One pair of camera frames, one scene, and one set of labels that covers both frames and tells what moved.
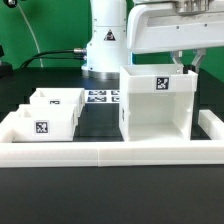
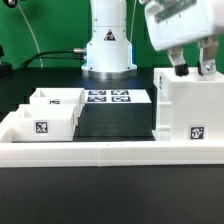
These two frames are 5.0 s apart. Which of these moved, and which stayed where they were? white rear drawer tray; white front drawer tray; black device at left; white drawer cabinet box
Moved: white drawer cabinet box
Stayed: white rear drawer tray; black device at left; white front drawer tray
